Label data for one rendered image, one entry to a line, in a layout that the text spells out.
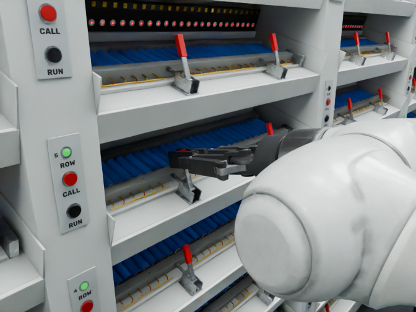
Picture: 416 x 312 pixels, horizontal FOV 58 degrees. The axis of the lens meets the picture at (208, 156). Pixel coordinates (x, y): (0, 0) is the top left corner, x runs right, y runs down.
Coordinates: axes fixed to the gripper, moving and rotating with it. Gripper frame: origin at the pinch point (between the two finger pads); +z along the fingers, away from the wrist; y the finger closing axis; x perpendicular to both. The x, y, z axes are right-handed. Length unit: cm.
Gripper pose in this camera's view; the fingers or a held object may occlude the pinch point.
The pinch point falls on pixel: (187, 158)
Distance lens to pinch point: 64.6
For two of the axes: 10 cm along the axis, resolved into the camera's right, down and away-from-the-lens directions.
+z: -7.2, -0.2, 6.9
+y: 6.7, -2.3, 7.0
